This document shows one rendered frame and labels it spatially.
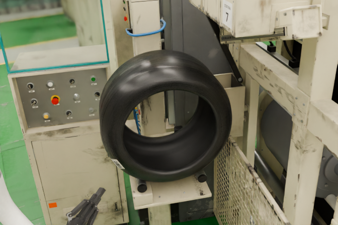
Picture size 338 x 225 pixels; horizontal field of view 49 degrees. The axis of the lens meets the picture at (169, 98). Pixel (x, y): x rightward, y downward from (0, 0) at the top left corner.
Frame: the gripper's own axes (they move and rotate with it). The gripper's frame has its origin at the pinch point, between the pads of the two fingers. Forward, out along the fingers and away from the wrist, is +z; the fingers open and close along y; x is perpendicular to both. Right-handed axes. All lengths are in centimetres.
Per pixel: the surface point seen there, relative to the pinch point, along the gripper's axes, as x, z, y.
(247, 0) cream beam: 68, 53, -39
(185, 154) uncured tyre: 3, 44, 27
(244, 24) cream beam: 65, 50, -33
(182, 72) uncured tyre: 30, 49, -19
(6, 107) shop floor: -333, 99, 27
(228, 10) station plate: 60, 53, -37
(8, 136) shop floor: -268, 60, 35
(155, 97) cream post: -10, 59, 1
